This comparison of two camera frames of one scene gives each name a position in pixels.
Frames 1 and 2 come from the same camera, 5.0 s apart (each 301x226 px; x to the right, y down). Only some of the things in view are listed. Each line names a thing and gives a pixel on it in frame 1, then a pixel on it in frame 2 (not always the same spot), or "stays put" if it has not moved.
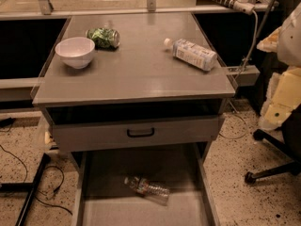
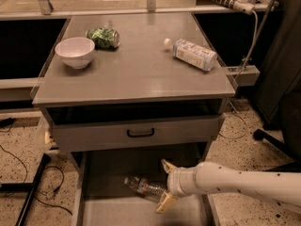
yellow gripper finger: (283, 96) → (168, 167)
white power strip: (241, 3) stays put
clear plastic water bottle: (148, 188) stays put
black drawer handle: (149, 134) stays put
